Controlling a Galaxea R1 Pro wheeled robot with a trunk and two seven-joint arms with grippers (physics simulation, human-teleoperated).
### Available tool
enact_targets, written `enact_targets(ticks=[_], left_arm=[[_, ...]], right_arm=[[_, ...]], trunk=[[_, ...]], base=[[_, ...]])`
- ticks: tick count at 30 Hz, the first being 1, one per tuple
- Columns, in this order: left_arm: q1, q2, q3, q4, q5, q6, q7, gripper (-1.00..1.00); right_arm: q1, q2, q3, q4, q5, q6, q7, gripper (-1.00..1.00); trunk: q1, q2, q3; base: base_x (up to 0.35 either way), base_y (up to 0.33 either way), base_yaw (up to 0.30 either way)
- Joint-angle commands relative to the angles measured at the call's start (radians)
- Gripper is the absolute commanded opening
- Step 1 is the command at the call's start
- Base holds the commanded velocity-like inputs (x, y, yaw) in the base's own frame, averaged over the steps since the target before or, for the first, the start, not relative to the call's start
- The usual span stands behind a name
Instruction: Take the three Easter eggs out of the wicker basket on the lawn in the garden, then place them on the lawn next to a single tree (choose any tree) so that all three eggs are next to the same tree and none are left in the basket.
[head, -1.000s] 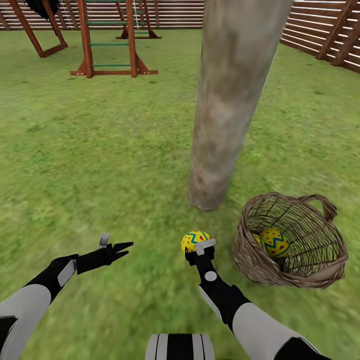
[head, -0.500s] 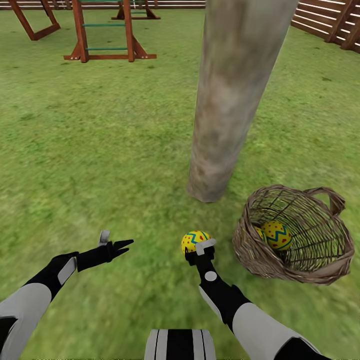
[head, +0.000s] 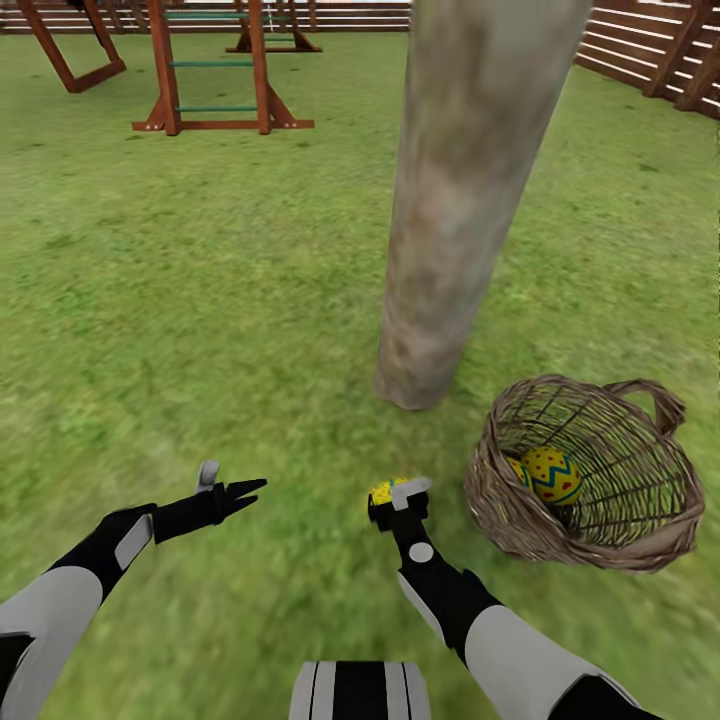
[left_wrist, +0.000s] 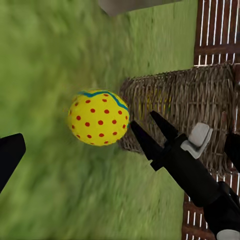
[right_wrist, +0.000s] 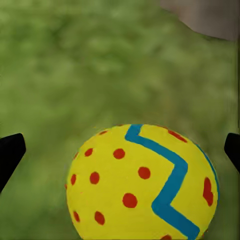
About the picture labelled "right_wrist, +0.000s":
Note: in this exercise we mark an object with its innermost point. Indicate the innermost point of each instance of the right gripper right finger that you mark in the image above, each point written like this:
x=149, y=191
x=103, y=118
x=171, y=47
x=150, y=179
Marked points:
x=232, y=149

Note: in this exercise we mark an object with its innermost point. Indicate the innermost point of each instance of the tree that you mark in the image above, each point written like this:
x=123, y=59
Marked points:
x=215, y=18

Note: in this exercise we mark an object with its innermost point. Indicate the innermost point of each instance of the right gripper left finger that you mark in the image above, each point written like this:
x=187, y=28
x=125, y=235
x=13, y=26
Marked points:
x=12, y=149

